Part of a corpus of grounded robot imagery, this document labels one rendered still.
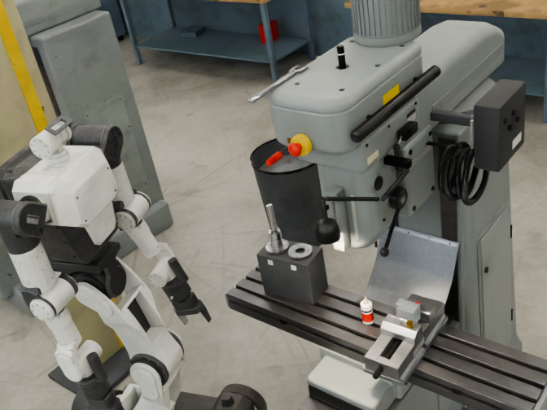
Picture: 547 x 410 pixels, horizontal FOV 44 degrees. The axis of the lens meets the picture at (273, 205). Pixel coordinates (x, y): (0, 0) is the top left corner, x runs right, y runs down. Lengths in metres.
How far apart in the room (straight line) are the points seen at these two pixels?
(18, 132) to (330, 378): 1.78
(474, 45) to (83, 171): 1.35
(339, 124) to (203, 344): 2.38
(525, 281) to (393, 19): 2.38
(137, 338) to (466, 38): 1.48
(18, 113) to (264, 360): 1.76
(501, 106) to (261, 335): 2.27
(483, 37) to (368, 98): 0.79
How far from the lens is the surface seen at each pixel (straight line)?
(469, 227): 2.53
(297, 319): 2.53
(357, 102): 1.80
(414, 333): 2.27
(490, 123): 2.05
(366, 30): 2.06
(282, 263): 2.51
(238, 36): 7.93
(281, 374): 3.65
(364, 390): 2.40
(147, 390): 2.39
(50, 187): 1.96
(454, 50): 2.37
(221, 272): 4.40
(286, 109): 1.83
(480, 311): 2.81
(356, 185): 2.00
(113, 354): 4.03
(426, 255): 2.61
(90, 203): 2.02
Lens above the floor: 2.59
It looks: 32 degrees down
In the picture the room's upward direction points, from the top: 11 degrees counter-clockwise
